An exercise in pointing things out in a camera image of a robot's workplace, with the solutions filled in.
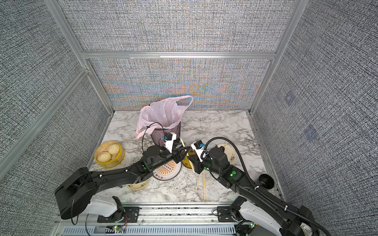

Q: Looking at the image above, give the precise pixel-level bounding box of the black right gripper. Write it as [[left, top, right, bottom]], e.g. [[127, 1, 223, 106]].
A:
[[187, 153, 224, 179]]

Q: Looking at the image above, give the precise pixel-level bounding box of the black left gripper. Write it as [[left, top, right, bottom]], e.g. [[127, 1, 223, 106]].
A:
[[151, 143, 191, 172]]

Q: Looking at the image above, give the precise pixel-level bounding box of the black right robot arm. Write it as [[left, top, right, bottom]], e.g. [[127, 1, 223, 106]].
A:
[[189, 143, 326, 236]]

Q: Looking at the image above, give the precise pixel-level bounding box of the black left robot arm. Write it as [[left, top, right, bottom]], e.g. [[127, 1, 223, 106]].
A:
[[55, 141, 192, 220]]

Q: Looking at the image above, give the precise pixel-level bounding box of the yellow dark patterned small plate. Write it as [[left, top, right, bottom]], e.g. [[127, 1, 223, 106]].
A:
[[182, 150, 197, 170]]

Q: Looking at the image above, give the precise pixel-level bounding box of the white plate with orange sunburst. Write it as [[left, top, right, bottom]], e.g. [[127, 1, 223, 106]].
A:
[[153, 160, 182, 181]]

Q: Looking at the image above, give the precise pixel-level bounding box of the black mesh trash bin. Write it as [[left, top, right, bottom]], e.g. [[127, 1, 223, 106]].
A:
[[151, 123, 181, 147]]

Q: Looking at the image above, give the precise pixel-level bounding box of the cream plate with black patch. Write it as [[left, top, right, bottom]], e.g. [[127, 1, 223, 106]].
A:
[[217, 144, 238, 164]]

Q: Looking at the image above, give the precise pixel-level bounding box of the pink plastic bin bag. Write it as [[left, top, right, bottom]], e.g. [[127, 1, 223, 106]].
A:
[[135, 95, 194, 139]]

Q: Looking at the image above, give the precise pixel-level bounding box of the cream small plate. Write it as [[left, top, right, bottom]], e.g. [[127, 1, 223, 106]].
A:
[[126, 179, 151, 190]]

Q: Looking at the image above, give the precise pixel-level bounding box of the white steamed bun upper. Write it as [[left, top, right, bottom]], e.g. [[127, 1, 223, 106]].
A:
[[107, 143, 121, 155]]

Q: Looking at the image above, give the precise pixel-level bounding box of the white steamed bun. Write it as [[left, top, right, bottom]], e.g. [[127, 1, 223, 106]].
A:
[[107, 143, 121, 155], [97, 151, 112, 163]]

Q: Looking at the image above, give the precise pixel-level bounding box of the yellow bamboo steamer basket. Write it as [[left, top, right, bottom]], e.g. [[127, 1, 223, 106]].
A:
[[94, 141, 125, 169]]

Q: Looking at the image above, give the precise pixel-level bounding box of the black round object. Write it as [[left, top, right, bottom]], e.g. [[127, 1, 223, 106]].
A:
[[258, 174, 275, 190]]

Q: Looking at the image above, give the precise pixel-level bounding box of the white steamed bun lower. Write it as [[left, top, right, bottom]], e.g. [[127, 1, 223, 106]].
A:
[[97, 151, 112, 163]]

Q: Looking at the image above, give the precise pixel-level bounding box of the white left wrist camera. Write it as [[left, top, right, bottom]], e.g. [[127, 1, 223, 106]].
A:
[[162, 132, 177, 153]]

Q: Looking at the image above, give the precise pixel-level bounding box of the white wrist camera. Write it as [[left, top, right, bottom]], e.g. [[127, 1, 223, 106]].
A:
[[162, 132, 177, 153], [191, 140, 207, 162]]

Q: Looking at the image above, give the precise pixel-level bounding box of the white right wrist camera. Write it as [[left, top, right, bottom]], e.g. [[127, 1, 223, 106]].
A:
[[191, 140, 207, 162]]

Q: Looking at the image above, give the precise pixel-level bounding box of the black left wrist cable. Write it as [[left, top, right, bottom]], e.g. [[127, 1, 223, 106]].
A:
[[141, 122, 166, 152]]

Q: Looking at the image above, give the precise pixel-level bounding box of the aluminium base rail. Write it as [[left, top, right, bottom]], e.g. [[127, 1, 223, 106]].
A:
[[50, 202, 278, 236]]

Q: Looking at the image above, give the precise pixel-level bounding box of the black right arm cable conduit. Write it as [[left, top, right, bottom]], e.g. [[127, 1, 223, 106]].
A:
[[204, 136, 332, 236]]

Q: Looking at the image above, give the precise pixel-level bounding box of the aluminium enclosure frame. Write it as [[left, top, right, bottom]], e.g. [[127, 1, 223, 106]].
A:
[[0, 0, 378, 201]]

